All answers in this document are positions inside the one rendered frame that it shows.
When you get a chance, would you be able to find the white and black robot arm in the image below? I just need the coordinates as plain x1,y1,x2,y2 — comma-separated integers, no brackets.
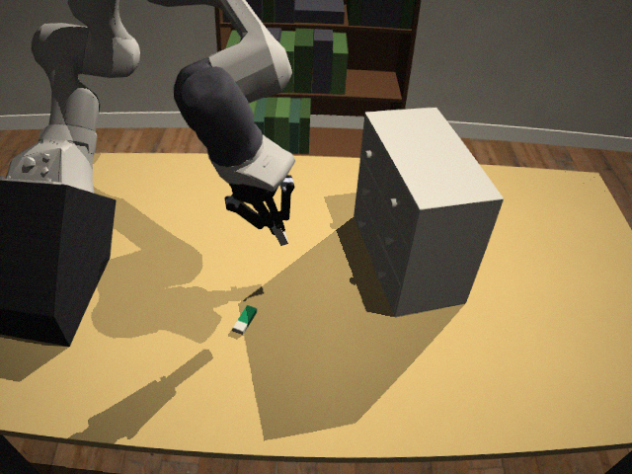
0,0,295,193

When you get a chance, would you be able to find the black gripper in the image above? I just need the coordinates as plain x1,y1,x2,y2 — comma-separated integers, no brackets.
224,175,295,246

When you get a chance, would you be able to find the grey chest of drawers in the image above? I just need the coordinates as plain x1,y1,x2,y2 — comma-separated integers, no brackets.
360,108,504,317

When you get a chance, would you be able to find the green and white eraser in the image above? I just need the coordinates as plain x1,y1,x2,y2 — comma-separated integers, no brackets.
233,305,257,335

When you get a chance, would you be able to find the grey drawer front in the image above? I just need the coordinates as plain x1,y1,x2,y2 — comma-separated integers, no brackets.
355,189,377,260
379,200,409,282
372,235,401,314
361,118,389,192
384,160,418,247
357,155,383,229

